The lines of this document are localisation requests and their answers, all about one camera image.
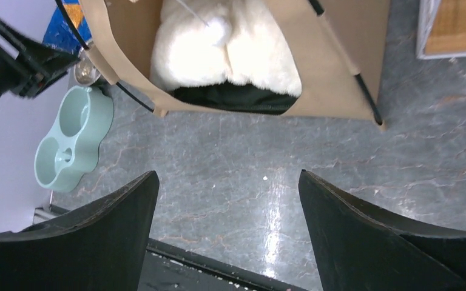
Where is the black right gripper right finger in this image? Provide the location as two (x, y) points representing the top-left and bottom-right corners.
(299, 170), (466, 290)

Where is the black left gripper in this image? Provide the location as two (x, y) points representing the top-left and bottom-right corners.
(0, 18), (79, 98)

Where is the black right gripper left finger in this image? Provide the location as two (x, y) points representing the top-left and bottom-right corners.
(0, 171), (160, 290)

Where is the mint green double pet bowl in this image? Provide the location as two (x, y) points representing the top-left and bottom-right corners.
(34, 85), (114, 193)

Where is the cream fluffy pillow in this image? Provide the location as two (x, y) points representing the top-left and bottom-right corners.
(149, 1), (302, 98)

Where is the beige fabric pet tent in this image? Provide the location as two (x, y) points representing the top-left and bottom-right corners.
(81, 1), (390, 121)

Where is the blue Doritos chip bag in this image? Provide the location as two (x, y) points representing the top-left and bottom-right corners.
(42, 0), (92, 55)

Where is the white pompom toy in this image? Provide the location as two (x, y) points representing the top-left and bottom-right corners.
(204, 16), (232, 47)

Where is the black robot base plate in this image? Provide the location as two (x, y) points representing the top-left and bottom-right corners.
(32, 202), (310, 291)

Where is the white wire shelf rack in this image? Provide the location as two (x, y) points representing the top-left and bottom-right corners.
(416, 0), (466, 59)

